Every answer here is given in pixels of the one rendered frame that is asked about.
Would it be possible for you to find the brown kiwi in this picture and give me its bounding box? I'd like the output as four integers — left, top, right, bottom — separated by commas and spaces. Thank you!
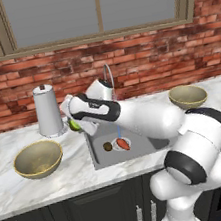
102, 141, 115, 153

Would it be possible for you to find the silver cupboard door handle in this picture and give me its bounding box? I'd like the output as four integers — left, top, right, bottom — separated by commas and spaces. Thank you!
147, 199, 159, 221
134, 204, 145, 221

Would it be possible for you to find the blue water stream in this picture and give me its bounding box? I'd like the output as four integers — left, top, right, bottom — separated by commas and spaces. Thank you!
116, 123, 124, 140

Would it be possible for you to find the grey curved sink faucet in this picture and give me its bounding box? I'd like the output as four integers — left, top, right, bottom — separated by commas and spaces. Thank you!
101, 62, 119, 103

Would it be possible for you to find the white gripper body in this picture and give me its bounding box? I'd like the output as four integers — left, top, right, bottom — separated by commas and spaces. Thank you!
77, 114, 102, 139

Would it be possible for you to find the olive bowl with yellow rim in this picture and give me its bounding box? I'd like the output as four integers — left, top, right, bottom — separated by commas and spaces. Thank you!
166, 80, 210, 113
10, 137, 67, 184

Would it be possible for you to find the grey steel sink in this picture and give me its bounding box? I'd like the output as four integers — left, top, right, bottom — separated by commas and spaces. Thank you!
81, 109, 174, 173

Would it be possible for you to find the orange sweet potato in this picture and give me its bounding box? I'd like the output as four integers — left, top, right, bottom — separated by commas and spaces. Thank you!
115, 136, 132, 153

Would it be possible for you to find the green round fruit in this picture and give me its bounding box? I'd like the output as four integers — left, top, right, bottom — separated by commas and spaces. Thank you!
68, 117, 83, 134

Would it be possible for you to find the window with tan frame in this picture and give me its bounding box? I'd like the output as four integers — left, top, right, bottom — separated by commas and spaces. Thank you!
0, 0, 208, 62

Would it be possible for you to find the dark cupboard door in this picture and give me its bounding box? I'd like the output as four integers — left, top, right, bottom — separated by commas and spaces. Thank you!
45, 175, 150, 221
139, 167, 176, 221

